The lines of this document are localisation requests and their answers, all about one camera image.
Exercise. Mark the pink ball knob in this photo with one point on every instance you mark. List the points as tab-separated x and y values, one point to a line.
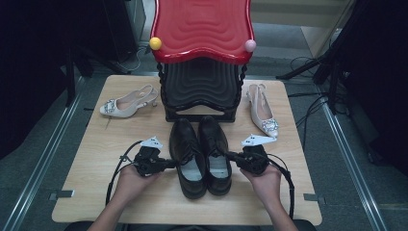
250	45

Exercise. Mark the black cabinet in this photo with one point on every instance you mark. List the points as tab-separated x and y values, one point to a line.
123	29

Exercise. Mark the black curtain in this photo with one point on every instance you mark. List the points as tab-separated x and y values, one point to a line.
378	80
29	80

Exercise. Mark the person's left hand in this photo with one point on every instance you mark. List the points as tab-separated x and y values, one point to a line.
131	184

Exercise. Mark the black tripod stand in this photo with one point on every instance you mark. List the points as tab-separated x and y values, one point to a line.
333	83

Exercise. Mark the white slingback heeled shoe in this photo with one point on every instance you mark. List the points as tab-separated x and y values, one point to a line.
261	118
128	107

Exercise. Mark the black metal stand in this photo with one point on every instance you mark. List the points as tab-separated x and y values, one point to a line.
70	83

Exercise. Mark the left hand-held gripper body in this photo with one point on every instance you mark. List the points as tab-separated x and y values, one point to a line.
149	162

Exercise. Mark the red and black shoe rack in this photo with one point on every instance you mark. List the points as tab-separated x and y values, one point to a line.
202	29

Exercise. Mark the grey table clip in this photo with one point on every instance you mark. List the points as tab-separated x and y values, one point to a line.
312	197
62	194

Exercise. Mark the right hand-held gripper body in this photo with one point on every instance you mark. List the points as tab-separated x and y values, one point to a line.
255	160

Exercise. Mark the person's right hand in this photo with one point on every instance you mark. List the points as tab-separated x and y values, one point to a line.
267	186

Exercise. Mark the black leather shoe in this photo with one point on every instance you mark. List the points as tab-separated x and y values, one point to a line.
184	144
211	134

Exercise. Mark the yellow ball knob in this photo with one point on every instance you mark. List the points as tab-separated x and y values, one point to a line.
155	43

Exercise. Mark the metal floor rail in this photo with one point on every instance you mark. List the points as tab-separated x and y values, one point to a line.
43	163
352	166

